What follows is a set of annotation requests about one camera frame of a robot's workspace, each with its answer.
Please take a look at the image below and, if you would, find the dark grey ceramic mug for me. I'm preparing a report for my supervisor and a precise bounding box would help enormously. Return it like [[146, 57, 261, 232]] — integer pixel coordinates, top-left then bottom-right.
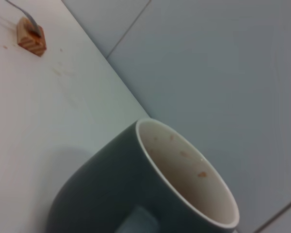
[[45, 118, 241, 233]]

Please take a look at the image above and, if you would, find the pink handled metal spoon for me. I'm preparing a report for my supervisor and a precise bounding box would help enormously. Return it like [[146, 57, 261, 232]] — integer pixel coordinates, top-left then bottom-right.
[[4, 0, 43, 37]]

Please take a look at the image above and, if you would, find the light stained wooden block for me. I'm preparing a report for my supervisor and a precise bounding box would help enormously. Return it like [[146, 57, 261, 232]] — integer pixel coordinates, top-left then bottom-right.
[[16, 17, 47, 57]]

